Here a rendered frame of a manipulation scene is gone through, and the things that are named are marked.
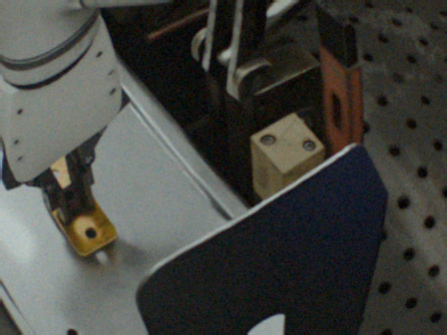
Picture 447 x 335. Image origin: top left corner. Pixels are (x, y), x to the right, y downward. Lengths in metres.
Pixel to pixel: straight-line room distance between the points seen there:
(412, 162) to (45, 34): 0.68
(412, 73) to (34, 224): 0.62
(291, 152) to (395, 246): 0.41
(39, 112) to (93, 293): 0.16
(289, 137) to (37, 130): 0.18
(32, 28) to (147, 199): 0.26
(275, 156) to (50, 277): 0.18
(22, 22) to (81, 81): 0.12
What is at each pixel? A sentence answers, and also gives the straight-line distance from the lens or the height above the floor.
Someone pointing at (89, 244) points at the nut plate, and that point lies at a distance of 0.78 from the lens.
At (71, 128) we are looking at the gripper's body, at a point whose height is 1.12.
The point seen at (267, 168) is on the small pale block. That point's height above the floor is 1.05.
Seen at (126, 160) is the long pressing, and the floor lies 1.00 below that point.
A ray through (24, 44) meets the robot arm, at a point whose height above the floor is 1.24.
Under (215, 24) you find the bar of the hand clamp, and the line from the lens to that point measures 0.78.
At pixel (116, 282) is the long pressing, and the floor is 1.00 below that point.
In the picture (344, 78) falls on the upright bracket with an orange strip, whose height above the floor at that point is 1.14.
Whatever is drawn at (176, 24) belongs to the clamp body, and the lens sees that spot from 0.98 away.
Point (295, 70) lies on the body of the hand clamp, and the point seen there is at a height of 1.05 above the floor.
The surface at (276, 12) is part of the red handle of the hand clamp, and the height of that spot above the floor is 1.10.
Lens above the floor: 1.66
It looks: 53 degrees down
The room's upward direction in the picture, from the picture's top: 5 degrees counter-clockwise
